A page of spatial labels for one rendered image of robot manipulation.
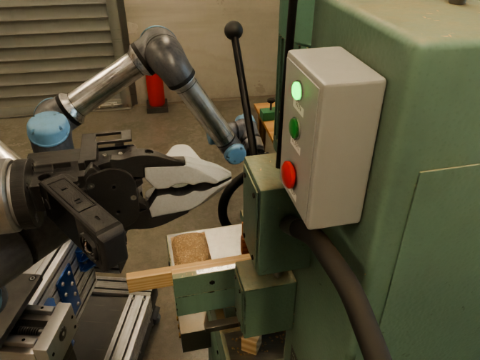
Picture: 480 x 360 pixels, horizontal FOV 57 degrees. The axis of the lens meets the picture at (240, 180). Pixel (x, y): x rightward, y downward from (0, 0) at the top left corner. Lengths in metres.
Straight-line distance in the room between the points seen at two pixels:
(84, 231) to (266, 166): 0.29
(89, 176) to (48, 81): 3.62
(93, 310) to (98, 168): 1.51
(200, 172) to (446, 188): 0.24
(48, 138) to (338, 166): 1.07
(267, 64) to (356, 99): 3.68
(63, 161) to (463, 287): 0.47
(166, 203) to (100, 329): 1.42
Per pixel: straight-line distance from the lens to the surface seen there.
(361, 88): 0.40
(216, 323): 1.03
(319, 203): 0.45
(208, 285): 0.96
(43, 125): 1.41
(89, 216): 0.41
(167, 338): 2.05
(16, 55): 4.04
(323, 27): 0.54
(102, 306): 1.94
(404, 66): 0.39
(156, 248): 2.45
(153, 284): 0.98
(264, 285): 0.74
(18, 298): 1.19
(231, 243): 1.08
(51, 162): 0.50
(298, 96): 0.43
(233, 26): 0.85
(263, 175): 0.59
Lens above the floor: 1.62
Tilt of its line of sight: 33 degrees down
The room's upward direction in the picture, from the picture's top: straight up
